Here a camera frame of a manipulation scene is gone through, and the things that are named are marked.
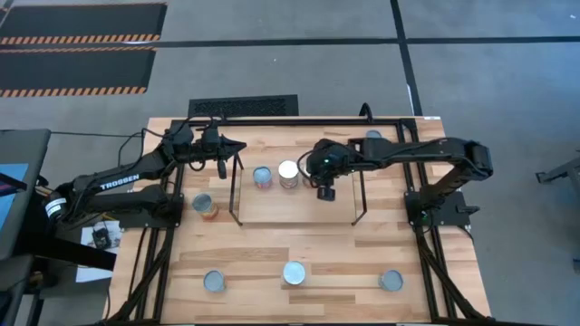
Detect black stand base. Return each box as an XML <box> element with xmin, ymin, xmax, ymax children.
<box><xmin>17</xmin><ymin>198</ymin><xmax>118</xmax><ymax>273</ymax></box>

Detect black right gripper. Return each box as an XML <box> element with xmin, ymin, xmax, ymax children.
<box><xmin>309</xmin><ymin>138</ymin><xmax>353</xmax><ymax>203</ymax></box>

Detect grey metal stand leg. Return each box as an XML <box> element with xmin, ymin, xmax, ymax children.
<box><xmin>536</xmin><ymin>151</ymin><xmax>580</xmax><ymax>191</ymax></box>

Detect blue screen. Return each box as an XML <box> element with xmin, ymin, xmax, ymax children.
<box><xmin>0</xmin><ymin>162</ymin><xmax>29</xmax><ymax>232</ymax></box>

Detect silver-lidded food can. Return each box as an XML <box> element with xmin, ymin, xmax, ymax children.
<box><xmin>378</xmin><ymin>269</ymin><xmax>405</xmax><ymax>292</ymax></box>
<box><xmin>277</xmin><ymin>159</ymin><xmax>300</xmax><ymax>189</ymax></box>
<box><xmin>202</xmin><ymin>269</ymin><xmax>227</xmax><ymax>293</ymax></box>
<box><xmin>282</xmin><ymin>260</ymin><xmax>307</xmax><ymax>286</ymax></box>

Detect black floor grille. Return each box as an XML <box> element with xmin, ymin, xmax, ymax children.
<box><xmin>188</xmin><ymin>93</ymin><xmax>300</xmax><ymax>118</ymax></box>

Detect small blue pink can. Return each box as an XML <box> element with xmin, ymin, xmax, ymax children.
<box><xmin>252</xmin><ymin>165</ymin><xmax>274</xmax><ymax>190</ymax></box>

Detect black floor mat orange stripes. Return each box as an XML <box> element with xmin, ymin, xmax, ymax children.
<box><xmin>0</xmin><ymin>46</ymin><xmax>158</xmax><ymax>99</ymax></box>
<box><xmin>0</xmin><ymin>2</ymin><xmax>169</xmax><ymax>46</ymax></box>

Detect white paper sheet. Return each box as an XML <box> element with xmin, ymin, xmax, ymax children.
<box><xmin>75</xmin><ymin>220</ymin><xmax>122</xmax><ymax>284</ymax></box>

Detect black aluminium table frame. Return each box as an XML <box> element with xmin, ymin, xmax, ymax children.
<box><xmin>102</xmin><ymin>115</ymin><xmax>495</xmax><ymax>325</ymax></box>

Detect small black device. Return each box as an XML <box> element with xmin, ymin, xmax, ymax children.
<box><xmin>92</xmin><ymin>227</ymin><xmax>112</xmax><ymax>250</ymax></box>

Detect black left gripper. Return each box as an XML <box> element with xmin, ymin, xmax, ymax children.
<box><xmin>198</xmin><ymin>128</ymin><xmax>247</xmax><ymax>181</ymax></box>

